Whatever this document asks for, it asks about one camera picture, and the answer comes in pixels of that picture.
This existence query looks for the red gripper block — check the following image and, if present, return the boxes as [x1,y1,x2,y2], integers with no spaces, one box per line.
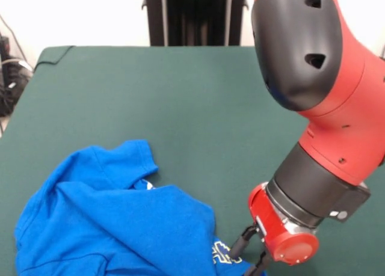
[230,182,319,276]

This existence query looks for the blue printed T-shirt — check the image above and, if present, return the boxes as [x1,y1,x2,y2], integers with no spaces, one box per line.
[14,139,268,276]

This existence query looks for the dark green table cloth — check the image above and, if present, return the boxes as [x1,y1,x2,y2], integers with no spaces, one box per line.
[0,45,385,276]

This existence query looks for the dark grey floor stand base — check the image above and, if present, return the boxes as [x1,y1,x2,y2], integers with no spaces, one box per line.
[0,34,34,117]

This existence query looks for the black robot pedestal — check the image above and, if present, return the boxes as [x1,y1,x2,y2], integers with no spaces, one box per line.
[141,0,255,47]

